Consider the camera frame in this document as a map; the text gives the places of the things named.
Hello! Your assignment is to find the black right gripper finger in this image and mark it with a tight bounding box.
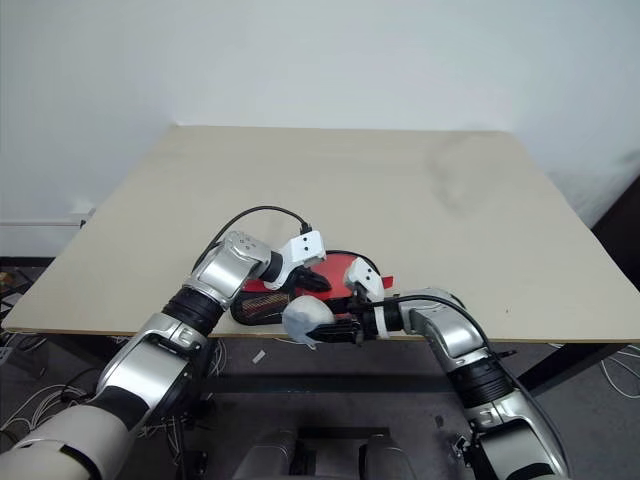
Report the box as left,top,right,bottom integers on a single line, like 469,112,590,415
306,331,362,347
311,321,362,335

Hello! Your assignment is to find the red table tennis paddle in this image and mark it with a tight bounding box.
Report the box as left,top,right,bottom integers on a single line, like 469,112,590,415
242,252,359,317

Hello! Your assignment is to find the grey rounded shape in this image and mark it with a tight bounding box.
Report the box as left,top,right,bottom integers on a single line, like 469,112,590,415
232,429,301,480
357,433,417,480

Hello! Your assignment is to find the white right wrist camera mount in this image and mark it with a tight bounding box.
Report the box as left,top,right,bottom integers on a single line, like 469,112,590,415
343,256,390,341

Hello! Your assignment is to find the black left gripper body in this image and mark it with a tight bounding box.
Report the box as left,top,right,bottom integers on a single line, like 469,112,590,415
285,261,327,289

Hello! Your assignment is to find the blue-grey fluffy pompom charm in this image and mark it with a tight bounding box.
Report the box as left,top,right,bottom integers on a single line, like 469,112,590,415
282,295,337,351

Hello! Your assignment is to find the dark cabinet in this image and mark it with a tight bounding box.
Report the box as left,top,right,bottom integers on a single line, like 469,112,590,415
592,174,640,272

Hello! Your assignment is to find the white wall cable trunking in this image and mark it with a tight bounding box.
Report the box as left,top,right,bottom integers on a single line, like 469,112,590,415
0,202,96,229

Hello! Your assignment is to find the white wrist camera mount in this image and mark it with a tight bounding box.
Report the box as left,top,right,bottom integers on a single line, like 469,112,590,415
263,230,329,291
343,256,390,341

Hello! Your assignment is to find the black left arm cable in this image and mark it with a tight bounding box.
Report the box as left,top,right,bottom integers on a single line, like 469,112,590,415
192,205,314,271

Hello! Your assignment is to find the black bracket with metal clamp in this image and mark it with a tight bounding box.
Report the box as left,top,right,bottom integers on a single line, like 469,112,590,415
452,434,484,459

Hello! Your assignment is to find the white floor cable bundle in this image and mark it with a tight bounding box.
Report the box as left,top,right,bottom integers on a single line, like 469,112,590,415
0,329,226,451
599,344,640,397

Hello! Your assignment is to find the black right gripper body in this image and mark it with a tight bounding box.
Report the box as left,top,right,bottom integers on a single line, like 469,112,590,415
348,293,384,349

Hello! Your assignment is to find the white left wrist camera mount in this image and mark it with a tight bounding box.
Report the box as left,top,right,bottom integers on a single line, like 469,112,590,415
263,230,329,291

